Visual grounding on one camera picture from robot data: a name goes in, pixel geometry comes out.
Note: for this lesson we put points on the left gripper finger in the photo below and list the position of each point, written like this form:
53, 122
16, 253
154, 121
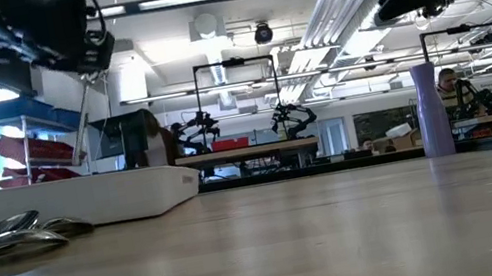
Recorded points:
101, 49

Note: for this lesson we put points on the silver spoon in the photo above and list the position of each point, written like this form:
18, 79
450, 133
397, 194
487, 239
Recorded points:
68, 226
7, 224
16, 243
81, 126

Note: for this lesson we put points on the white plastic cutlery tray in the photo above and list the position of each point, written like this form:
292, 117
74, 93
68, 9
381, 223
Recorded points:
109, 195

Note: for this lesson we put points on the black background robot arm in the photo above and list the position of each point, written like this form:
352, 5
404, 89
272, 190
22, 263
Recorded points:
488, 98
203, 121
283, 113

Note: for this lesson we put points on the black ceiling spotlight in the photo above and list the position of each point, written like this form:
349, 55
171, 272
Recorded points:
436, 9

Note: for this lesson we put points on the blue storage bin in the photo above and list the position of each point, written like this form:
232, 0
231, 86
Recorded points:
67, 117
17, 109

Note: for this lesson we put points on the black computer monitor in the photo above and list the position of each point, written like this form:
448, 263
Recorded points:
121, 134

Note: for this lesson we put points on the person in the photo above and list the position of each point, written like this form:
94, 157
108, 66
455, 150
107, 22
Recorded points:
163, 145
368, 143
445, 85

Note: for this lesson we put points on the red storage bin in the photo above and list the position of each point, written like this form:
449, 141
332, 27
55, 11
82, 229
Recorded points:
40, 150
30, 178

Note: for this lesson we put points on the metal shelf rack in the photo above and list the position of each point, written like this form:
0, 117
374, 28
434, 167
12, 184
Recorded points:
27, 146

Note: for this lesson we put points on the lilac vase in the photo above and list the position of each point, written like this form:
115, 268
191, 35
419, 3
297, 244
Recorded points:
432, 115

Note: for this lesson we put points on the white box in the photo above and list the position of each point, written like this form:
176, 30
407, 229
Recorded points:
399, 130

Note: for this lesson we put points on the cardboard box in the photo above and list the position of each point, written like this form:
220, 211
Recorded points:
406, 140

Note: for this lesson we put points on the small red bin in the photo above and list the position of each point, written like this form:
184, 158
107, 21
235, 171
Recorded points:
229, 144

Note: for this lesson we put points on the black ceiling camera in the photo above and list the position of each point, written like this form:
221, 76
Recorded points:
263, 33

